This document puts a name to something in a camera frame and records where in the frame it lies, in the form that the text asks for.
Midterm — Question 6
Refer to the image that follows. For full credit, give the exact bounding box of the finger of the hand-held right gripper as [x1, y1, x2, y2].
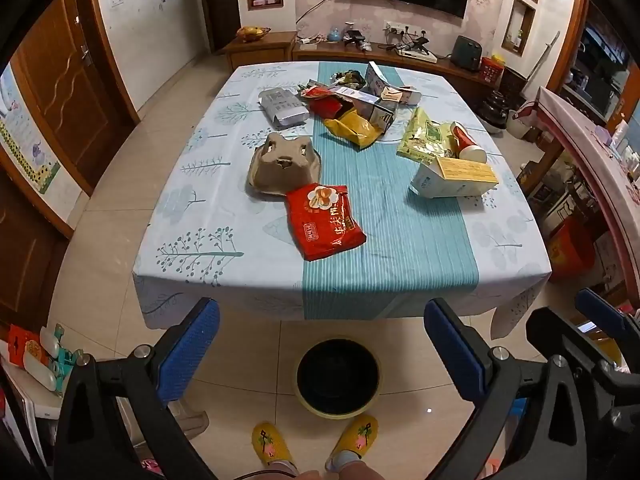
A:
[526, 307, 620, 377]
[574, 288, 640, 348]

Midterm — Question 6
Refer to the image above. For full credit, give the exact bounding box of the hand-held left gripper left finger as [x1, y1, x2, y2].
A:
[54, 297, 221, 480]

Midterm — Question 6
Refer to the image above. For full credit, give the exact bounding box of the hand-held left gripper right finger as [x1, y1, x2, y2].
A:
[424, 297, 613, 480]

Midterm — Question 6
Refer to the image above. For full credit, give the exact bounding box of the black yellow-rimmed trash bin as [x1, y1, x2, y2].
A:
[296, 338, 382, 418]

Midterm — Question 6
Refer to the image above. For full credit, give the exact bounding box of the white yellow cardboard box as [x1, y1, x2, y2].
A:
[409, 156, 500, 199]

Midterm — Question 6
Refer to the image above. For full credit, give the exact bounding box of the red snack packet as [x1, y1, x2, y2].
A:
[285, 183, 367, 262]

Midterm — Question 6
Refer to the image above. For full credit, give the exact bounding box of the brown pulp egg tray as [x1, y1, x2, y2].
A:
[247, 132, 322, 195]

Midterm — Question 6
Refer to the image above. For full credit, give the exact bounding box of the green snack bag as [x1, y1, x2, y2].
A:
[396, 107, 457, 163]

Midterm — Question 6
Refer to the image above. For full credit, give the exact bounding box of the yellow foil packet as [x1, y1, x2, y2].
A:
[324, 108, 383, 150]

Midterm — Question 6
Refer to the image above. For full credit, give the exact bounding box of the dark green pink carton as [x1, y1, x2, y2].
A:
[369, 101, 397, 132]

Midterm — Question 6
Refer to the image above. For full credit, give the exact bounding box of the silver box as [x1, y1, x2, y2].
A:
[258, 87, 309, 127]

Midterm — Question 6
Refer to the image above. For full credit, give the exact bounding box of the red cardboard box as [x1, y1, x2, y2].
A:
[307, 97, 352, 120]

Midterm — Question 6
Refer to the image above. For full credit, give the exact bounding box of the long white red box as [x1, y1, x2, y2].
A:
[332, 85, 381, 107]

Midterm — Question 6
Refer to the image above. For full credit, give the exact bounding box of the white blue milk carton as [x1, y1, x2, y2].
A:
[365, 61, 389, 98]

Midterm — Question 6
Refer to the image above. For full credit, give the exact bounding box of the dark foil wrapper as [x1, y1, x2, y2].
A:
[334, 69, 368, 89]

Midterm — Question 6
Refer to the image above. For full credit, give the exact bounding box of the red plastic bucket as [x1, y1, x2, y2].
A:
[547, 217, 596, 278]

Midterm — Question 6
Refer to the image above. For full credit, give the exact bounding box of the teal plastic toy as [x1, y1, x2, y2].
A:
[52, 325, 85, 393]

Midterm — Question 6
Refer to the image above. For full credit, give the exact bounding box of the yellow embroidered slipper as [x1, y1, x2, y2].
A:
[251, 422, 296, 468]
[326, 415, 380, 467]

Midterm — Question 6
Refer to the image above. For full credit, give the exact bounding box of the white plastic bottle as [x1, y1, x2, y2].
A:
[22, 327, 60, 392]

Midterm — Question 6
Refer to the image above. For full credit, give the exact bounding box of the pink covered counter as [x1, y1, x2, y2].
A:
[537, 86, 640, 291]

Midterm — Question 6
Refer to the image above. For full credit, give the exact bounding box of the red printed packet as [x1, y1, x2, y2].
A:
[7, 324, 51, 370]

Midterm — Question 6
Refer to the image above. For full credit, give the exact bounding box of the black stacked pot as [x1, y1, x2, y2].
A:
[482, 91, 511, 133]

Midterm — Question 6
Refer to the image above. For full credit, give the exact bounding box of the red yellow gift box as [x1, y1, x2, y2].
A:
[481, 55, 507, 84]

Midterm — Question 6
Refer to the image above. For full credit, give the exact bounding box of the brown wooden door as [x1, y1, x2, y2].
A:
[10, 0, 137, 197]

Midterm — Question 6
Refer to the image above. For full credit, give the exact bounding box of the dark toaster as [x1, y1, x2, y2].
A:
[451, 36, 483, 72]

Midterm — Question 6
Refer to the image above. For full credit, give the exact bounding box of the white set-top device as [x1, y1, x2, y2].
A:
[395, 45, 438, 63]

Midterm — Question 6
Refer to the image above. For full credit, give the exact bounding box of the small wooden drawer cabinet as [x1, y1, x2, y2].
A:
[220, 31, 298, 72]

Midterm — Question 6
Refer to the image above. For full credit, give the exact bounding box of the long wooden television cabinet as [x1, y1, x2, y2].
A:
[292, 40, 526, 106]

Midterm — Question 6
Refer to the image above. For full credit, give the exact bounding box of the colourful wall poster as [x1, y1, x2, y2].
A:
[0, 67, 63, 196]

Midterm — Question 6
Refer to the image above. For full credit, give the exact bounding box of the wooden framed wall shelf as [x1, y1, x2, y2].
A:
[502, 0, 537, 56]

